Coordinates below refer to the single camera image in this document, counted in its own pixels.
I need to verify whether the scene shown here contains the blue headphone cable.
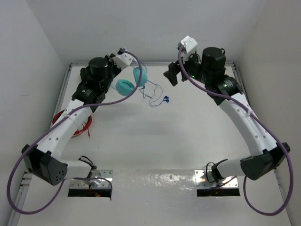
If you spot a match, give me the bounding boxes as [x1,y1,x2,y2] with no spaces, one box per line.
[138,80,171,108]

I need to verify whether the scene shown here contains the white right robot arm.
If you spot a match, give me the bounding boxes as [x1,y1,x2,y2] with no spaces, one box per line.
[163,46,290,183]

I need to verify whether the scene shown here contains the red headphones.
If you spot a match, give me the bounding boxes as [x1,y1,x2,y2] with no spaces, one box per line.
[52,110,92,138]

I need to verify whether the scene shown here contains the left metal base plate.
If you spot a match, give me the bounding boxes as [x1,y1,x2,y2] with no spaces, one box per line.
[69,169,113,189]

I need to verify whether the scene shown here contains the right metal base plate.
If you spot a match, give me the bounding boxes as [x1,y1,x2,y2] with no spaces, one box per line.
[194,169,238,190]

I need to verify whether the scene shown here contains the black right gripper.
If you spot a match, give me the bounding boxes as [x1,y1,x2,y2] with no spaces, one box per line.
[164,48,211,85]

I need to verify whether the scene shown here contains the aluminium table frame rail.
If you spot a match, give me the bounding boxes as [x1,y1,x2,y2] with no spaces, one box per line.
[9,62,248,226]

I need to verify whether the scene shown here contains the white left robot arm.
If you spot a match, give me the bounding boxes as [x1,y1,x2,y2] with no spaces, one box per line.
[24,54,123,186]

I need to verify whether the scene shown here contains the black headphones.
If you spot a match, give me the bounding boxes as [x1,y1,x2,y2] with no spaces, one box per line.
[80,67,89,82]

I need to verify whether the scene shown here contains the metal base plate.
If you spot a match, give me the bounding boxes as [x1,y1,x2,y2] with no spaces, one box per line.
[194,169,238,190]
[69,169,113,189]

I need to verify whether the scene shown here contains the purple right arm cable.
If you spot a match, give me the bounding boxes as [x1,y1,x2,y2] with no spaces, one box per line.
[177,46,293,216]

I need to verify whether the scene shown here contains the teal cat-ear headphones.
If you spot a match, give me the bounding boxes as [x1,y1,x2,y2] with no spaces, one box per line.
[115,67,148,97]

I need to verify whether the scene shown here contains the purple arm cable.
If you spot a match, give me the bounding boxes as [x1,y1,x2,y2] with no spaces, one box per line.
[177,46,293,216]
[6,48,143,215]

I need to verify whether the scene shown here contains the white front cover board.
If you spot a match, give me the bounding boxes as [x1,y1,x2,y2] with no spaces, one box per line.
[18,170,290,226]

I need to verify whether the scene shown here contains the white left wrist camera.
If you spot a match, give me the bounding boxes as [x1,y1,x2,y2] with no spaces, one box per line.
[110,48,134,70]

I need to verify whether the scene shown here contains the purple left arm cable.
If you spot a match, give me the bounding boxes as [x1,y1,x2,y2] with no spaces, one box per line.
[6,48,143,215]

